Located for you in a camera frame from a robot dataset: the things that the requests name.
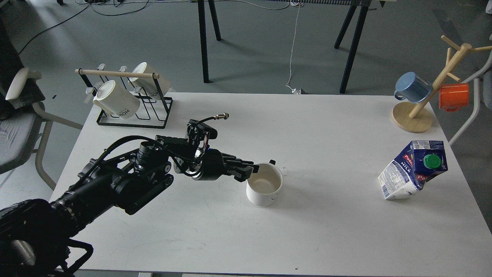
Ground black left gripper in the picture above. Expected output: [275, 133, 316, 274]
[192, 149, 259, 182]

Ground white smiley face mug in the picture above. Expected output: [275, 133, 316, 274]
[246, 160, 283, 207]

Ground blue white milk carton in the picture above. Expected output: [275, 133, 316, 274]
[378, 140, 448, 200]

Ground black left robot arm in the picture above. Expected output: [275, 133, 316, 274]
[0, 113, 259, 277]

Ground white mug rear on rack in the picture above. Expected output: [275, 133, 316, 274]
[128, 62, 171, 100]

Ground white mug on rack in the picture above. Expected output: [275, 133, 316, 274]
[128, 62, 171, 100]
[93, 80, 140, 119]

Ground white mug front on rack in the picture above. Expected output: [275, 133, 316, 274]
[93, 80, 140, 119]

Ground wooden mug tree stand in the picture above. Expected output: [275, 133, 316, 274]
[392, 35, 492, 133]

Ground blue mug on tree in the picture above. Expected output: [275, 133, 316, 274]
[394, 72, 432, 103]

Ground black legged background table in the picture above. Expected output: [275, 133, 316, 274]
[184, 0, 388, 94]

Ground grey office chair left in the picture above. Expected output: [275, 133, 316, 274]
[0, 68, 83, 191]

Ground orange mug on tree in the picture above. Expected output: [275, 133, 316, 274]
[439, 83, 469, 112]

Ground black wire mug rack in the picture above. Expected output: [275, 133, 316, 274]
[75, 64, 173, 129]

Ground white cable on floor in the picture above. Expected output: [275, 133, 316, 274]
[285, 0, 306, 95]

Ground black cable on floor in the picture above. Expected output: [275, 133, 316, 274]
[17, 0, 150, 54]

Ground white chair frame right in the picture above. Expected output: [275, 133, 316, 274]
[448, 52, 492, 147]

